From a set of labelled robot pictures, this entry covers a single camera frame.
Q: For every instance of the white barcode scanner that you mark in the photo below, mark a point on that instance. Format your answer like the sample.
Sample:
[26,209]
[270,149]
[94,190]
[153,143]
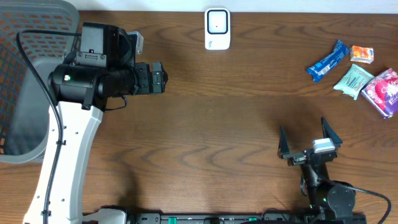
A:
[217,29]

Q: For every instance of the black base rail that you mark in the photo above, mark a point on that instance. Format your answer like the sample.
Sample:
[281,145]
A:
[217,218]

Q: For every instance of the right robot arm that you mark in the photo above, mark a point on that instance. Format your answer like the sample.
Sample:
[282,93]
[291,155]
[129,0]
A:
[331,201]

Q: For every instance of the orange tissue pack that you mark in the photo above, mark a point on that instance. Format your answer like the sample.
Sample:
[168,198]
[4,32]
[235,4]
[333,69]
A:
[361,54]

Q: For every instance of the grey plastic mesh basket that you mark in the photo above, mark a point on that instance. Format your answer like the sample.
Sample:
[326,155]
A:
[24,106]

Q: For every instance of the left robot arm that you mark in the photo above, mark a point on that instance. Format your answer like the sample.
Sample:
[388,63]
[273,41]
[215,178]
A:
[78,89]

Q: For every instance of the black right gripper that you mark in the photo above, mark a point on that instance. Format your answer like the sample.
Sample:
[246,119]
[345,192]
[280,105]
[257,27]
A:
[284,151]

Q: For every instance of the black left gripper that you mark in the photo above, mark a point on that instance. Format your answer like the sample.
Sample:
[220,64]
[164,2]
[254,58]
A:
[157,78]

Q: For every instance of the blue Oreo cookie pack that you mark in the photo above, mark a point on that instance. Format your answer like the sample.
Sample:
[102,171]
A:
[324,66]

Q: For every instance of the mint green wipes pack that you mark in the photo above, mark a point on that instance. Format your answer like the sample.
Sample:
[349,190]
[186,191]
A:
[354,81]

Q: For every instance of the red purple pad pack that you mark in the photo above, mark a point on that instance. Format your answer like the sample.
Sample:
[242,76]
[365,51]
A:
[381,92]

